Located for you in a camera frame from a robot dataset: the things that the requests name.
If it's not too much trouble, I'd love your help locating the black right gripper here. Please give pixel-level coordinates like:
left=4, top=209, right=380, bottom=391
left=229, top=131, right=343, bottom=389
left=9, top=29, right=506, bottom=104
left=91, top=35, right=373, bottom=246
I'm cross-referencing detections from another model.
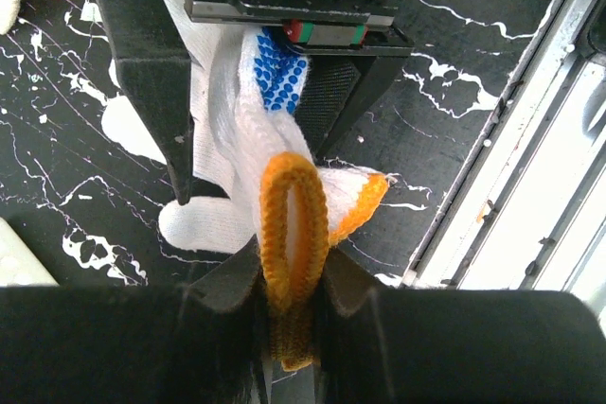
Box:
left=97, top=0, right=413, bottom=158

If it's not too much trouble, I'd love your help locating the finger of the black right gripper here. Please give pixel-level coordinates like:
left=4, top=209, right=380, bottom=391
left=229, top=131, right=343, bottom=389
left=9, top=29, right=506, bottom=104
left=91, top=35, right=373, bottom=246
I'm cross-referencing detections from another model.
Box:
left=97, top=0, right=193, bottom=204

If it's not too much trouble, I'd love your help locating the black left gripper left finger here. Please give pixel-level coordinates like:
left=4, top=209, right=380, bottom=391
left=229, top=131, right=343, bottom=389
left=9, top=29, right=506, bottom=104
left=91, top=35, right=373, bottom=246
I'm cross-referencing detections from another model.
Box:
left=1, top=240, right=272, bottom=403

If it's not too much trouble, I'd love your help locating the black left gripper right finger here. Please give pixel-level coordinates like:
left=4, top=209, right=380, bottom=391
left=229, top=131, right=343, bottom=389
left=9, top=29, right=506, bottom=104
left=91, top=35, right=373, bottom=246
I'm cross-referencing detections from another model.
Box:
left=314, top=250, right=605, bottom=403

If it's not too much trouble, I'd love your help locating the blue dotted white glove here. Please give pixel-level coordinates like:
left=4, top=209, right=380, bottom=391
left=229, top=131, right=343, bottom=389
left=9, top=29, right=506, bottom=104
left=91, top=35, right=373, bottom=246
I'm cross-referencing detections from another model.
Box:
left=158, top=0, right=389, bottom=371

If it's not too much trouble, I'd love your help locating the white storage basket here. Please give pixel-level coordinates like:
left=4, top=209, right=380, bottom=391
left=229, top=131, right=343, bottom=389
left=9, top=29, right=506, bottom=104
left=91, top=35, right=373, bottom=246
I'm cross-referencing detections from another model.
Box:
left=0, top=219, right=58, bottom=287

